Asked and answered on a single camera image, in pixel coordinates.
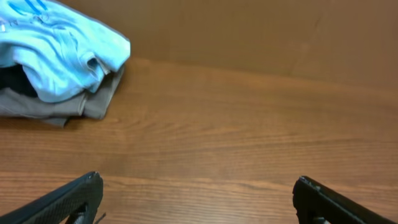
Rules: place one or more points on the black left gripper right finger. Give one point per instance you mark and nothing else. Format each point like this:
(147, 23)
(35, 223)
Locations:
(316, 203)

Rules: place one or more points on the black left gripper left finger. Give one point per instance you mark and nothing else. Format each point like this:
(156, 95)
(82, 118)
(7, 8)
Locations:
(75, 202)

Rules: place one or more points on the light blue t-shirt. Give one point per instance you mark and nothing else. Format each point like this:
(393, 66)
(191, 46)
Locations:
(62, 51)

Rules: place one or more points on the folded grey garment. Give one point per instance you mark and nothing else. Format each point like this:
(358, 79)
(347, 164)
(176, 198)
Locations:
(91, 105)

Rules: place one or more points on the folded black garment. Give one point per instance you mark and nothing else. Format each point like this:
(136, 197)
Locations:
(15, 78)

